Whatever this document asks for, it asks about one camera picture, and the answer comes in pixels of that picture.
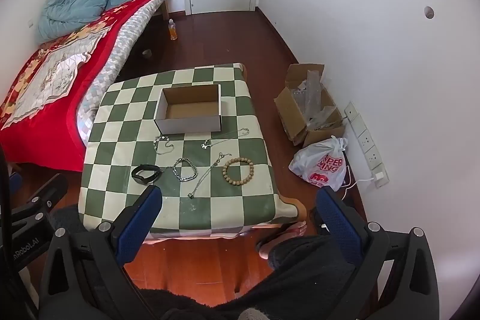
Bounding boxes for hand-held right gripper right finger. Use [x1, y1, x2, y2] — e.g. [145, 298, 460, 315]
[315, 188, 440, 320]

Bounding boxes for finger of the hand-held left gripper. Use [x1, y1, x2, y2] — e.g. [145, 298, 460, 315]
[10, 174, 70, 227]
[8, 172, 22, 195]

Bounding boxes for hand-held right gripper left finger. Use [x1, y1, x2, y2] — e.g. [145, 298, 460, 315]
[39, 185, 164, 320]

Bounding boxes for black wristband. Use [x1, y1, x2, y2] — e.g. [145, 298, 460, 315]
[131, 164, 164, 186]

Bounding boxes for long thin silver necklace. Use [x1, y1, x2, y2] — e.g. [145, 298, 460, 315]
[187, 152, 232, 200]

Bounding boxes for silver link bracelet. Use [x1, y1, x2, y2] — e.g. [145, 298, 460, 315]
[162, 157, 198, 183]

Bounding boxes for short silver chain necklace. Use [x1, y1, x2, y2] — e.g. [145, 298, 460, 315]
[154, 134, 175, 156]

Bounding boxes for wooden bead bracelet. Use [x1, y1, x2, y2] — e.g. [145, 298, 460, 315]
[222, 157, 255, 188]

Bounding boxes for silver cross pendant necklace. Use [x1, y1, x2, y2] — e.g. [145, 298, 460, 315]
[200, 127, 250, 151]

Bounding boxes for white cardboard box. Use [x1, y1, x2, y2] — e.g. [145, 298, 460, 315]
[154, 84, 223, 135]

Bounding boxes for person's right foot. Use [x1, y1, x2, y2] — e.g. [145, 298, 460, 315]
[258, 220, 309, 261]

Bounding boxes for white printed plastic bag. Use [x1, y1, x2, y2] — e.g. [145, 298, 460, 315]
[288, 136, 349, 192]

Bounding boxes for green checkered tablecloth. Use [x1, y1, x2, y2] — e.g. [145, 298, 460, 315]
[78, 63, 301, 242]

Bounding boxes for bed with red blanket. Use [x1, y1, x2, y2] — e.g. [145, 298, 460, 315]
[0, 0, 166, 172]

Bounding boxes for brown cardboard box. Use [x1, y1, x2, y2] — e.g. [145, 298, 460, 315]
[274, 63, 347, 148]

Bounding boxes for clear bubble wrap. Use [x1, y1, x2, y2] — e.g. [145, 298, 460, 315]
[292, 70, 344, 132]

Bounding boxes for blue quilt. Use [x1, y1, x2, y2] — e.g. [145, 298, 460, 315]
[35, 0, 173, 43]

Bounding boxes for white cable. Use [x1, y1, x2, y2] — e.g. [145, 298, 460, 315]
[337, 175, 376, 200]

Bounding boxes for row of wall sockets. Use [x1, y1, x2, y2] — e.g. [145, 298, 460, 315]
[344, 101, 390, 189]

